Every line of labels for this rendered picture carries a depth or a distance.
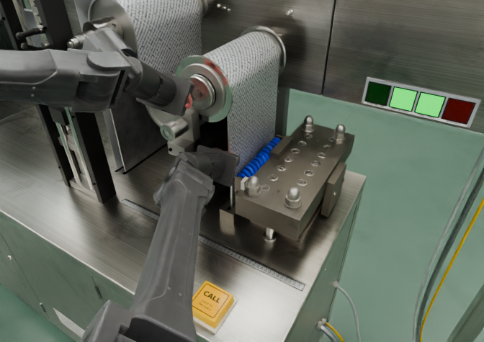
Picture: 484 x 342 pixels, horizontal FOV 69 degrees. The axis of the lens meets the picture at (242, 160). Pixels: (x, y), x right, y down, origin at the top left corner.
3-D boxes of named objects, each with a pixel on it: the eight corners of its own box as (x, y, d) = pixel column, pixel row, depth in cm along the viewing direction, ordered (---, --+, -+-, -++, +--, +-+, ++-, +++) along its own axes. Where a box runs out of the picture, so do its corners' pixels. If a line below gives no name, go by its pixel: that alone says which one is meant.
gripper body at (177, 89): (184, 117, 65) (163, 109, 58) (140, 102, 69) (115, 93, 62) (196, 84, 65) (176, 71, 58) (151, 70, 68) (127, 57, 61)
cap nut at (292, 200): (281, 205, 78) (282, 189, 75) (288, 196, 81) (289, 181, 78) (296, 211, 76) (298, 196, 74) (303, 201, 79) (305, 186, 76)
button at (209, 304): (186, 312, 71) (185, 305, 70) (206, 286, 76) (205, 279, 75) (214, 329, 69) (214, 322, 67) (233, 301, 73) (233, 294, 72)
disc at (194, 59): (175, 109, 82) (173, 47, 73) (176, 108, 82) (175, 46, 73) (229, 132, 77) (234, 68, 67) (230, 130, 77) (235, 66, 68)
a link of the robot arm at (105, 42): (83, 115, 52) (96, 68, 48) (44, 67, 56) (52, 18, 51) (147, 105, 62) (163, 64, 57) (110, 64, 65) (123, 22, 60)
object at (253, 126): (229, 184, 86) (227, 117, 76) (272, 140, 103) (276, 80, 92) (230, 185, 86) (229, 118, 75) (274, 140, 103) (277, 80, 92)
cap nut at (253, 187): (242, 193, 81) (242, 178, 79) (250, 184, 84) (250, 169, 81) (256, 199, 80) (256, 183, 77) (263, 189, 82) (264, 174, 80)
